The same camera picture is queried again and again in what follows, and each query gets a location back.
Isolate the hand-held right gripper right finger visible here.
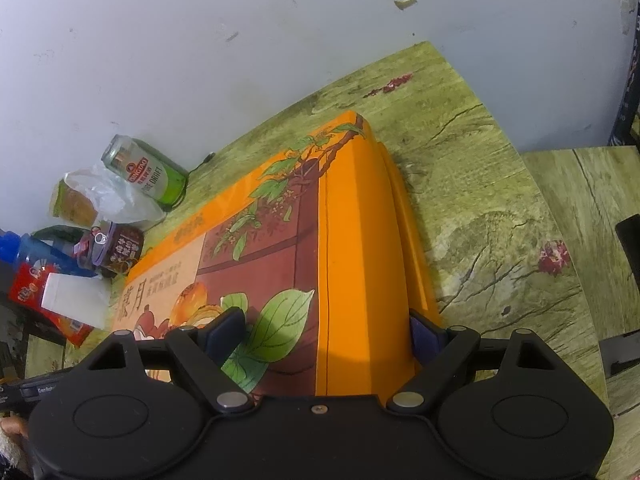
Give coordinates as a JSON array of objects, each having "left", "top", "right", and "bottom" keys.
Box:
[{"left": 386, "top": 308, "right": 568, "bottom": 413}]

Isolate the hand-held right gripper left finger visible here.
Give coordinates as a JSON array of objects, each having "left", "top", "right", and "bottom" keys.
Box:
[{"left": 75, "top": 307, "right": 255, "bottom": 413}]

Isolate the orange cardboard box base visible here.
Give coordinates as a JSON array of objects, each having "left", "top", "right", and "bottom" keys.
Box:
[{"left": 377, "top": 140, "right": 442, "bottom": 328}]

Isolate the orange rabbit print box lid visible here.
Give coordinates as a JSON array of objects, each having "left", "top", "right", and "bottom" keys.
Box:
[{"left": 111, "top": 110, "right": 418, "bottom": 398}]

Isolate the person's left forearm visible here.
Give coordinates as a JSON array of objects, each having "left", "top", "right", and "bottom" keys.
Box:
[{"left": 0, "top": 435, "right": 33, "bottom": 476}]

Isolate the green wood-grain desktop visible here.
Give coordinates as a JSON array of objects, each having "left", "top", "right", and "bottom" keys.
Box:
[{"left": 62, "top": 41, "right": 613, "bottom": 480}]

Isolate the person's left hand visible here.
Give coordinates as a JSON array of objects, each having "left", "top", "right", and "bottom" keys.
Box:
[{"left": 0, "top": 416, "right": 30, "bottom": 438}]

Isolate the white paper cylinder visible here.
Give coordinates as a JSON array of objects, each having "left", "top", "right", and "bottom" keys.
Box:
[{"left": 41, "top": 272, "right": 113, "bottom": 331}]

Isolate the red snack bag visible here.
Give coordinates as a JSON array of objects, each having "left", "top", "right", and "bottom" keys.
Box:
[{"left": 7, "top": 262, "right": 96, "bottom": 348}]

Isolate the purple lidded can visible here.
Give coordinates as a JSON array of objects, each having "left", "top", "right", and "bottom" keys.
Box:
[{"left": 90, "top": 222, "right": 146, "bottom": 277}]

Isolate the blue water bottle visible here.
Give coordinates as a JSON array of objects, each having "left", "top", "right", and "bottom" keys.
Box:
[{"left": 0, "top": 229, "right": 98, "bottom": 277}]

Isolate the dark green bag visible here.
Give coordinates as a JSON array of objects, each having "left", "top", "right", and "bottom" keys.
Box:
[{"left": 31, "top": 225, "right": 96, "bottom": 256}]

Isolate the green and silver beer can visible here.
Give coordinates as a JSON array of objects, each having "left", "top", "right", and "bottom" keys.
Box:
[{"left": 101, "top": 134, "right": 190, "bottom": 212}]

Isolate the white plastic bag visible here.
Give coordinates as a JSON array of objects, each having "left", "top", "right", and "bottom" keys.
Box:
[{"left": 62, "top": 160, "right": 167, "bottom": 226}]

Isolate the green edged clear food packet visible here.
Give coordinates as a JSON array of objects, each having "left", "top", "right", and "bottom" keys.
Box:
[{"left": 50, "top": 179, "right": 98, "bottom": 228}]

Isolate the low green wood-grain table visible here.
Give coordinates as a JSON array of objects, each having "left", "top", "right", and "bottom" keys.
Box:
[{"left": 520, "top": 145, "right": 640, "bottom": 418}]

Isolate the black rectangular object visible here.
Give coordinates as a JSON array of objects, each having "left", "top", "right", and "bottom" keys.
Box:
[{"left": 615, "top": 214, "right": 640, "bottom": 283}]

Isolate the black patterned long board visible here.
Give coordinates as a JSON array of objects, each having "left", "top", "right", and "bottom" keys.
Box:
[{"left": 607, "top": 25, "right": 640, "bottom": 146}]

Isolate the black cable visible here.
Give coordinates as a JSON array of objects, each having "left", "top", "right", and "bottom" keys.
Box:
[{"left": 187, "top": 151, "right": 217, "bottom": 176}]

